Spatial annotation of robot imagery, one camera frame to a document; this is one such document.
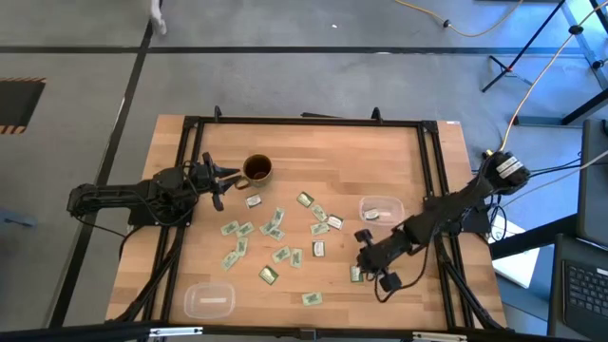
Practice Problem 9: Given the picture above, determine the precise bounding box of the black metal table frame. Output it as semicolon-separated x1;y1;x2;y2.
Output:
106;104;507;333

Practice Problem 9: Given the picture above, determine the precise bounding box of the clear plastic bin white label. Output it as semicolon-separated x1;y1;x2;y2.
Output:
183;280;237;320

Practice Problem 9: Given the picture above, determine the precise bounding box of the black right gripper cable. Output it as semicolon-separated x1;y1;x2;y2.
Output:
372;237;433;304

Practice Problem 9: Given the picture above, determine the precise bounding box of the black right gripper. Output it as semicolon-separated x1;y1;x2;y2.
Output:
353;227;414;294

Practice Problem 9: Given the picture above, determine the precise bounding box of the black metal bar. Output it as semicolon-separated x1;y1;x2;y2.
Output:
488;213;579;260

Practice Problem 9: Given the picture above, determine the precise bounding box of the white grey cable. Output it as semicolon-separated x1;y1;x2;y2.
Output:
498;149;608;210

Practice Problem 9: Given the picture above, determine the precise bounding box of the person's foot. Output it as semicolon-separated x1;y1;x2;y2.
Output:
149;0;168;36

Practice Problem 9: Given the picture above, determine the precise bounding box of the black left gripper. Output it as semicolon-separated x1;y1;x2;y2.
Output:
189;151;242;213

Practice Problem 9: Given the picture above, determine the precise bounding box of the yellow floor cable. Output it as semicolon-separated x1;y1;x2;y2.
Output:
498;2;608;153
392;0;524;39

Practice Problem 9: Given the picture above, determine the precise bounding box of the black mat with hazard stripes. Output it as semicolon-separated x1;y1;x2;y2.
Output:
0;77;48;136

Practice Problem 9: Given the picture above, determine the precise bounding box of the black beam with silver brackets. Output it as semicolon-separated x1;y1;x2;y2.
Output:
0;320;608;342

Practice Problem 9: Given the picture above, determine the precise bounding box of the grey blue floor object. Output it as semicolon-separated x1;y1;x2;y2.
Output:
0;206;38;229

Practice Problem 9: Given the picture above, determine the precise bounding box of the black metal stand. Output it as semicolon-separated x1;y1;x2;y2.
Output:
481;0;608;127

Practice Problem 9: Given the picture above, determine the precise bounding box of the dark laptop with keyboard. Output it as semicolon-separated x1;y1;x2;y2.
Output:
548;232;608;342

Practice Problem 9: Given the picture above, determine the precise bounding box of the teal brown ceramic mug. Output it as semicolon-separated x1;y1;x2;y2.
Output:
233;153;275;191

